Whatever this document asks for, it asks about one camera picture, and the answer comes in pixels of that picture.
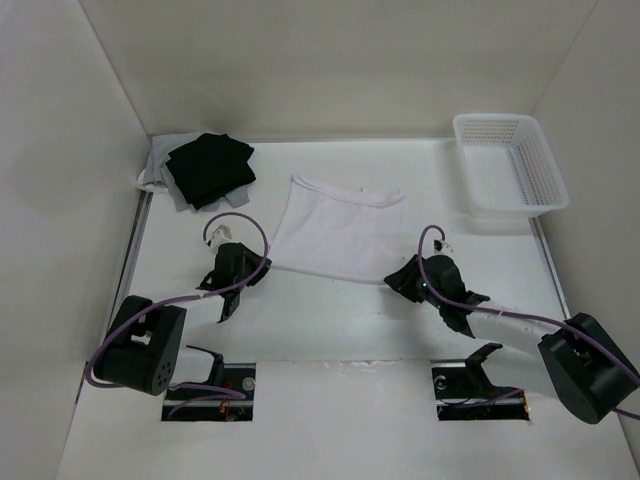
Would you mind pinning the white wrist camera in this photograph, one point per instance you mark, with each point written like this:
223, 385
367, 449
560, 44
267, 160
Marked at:
218, 237
441, 247

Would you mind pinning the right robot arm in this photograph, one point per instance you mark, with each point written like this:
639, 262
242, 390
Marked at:
574, 361

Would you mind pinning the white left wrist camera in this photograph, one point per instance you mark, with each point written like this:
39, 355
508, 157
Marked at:
218, 237

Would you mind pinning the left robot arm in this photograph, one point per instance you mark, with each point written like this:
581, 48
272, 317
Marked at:
143, 349

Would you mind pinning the white folded tank top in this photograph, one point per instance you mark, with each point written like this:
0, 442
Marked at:
145, 182

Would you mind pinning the white plastic basket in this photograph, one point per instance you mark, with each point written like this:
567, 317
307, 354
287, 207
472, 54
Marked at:
507, 166

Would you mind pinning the grey folded tank top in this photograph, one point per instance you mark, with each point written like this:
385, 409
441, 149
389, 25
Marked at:
159, 155

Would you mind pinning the black folded tank top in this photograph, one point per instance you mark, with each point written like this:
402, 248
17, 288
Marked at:
208, 168

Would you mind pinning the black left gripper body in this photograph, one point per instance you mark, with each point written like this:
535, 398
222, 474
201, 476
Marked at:
251, 268

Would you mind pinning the white tank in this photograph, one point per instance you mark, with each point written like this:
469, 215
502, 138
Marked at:
337, 233
145, 182

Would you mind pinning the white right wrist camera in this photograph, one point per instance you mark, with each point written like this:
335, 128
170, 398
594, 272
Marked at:
441, 247

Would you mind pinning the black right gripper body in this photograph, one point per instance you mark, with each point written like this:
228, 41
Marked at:
409, 284

